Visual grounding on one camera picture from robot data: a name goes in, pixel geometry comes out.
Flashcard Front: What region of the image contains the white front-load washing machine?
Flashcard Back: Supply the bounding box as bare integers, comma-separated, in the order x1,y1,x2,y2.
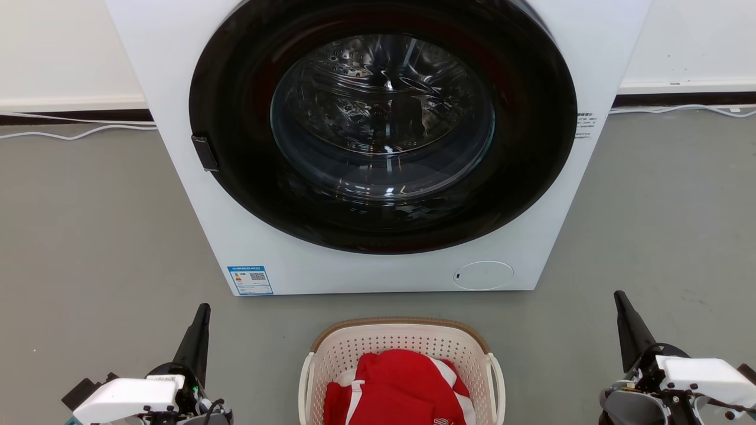
105,0,652,296

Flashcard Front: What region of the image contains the white perforated laundry basket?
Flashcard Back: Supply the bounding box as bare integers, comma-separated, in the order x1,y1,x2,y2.
298,318,507,425

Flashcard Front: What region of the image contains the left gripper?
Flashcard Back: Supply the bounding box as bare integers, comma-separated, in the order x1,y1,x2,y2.
146,303,212,417

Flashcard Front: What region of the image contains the round white filter cover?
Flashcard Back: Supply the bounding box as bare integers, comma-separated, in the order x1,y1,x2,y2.
453,260,514,291

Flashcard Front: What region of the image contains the black washer door handle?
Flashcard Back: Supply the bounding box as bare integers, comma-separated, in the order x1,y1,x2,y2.
191,135,220,173

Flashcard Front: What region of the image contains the steel washer drum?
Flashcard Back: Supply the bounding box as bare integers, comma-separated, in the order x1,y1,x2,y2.
271,34,496,205

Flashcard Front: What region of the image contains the blue energy label sticker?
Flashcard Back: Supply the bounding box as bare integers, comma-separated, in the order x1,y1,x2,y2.
227,266,274,296

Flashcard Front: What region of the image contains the red and white garment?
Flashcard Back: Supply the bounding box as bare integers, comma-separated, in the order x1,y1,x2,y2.
323,349,477,425

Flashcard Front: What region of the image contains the thin white floor cable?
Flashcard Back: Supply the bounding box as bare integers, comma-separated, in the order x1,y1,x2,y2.
0,111,158,126

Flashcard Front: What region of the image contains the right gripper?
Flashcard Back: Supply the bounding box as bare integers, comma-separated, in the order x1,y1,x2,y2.
614,290,692,390

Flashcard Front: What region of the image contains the black round washer door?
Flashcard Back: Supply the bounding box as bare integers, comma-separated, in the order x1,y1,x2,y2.
189,0,578,255

